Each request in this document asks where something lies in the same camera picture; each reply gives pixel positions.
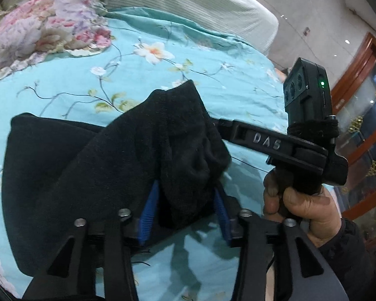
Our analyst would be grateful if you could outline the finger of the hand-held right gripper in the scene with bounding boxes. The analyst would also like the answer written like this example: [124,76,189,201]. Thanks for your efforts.
[218,118,298,159]

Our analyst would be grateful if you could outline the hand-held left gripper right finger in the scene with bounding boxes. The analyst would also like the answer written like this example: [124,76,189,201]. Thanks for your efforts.
[214,188,350,301]

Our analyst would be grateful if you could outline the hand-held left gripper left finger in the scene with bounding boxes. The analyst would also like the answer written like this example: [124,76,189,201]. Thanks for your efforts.
[22,180,160,301]

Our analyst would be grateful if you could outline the black pants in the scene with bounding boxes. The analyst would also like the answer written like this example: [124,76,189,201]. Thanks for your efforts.
[2,80,233,278]

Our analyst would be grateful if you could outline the person's right forearm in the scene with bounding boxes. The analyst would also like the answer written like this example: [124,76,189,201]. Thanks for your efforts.
[316,218,376,301]

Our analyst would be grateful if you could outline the person's right hand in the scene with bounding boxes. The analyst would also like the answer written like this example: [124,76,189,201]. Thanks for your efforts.
[262,171,343,248]

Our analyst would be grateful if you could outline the wooden glass door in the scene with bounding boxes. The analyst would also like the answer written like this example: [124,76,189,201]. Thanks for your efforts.
[330,31,376,220]

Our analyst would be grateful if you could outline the teal floral bed sheet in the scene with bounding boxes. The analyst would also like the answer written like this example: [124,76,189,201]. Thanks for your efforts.
[0,6,336,301]

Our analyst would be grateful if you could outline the pink floral quilt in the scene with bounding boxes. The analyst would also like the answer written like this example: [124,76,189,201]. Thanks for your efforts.
[0,0,116,85]

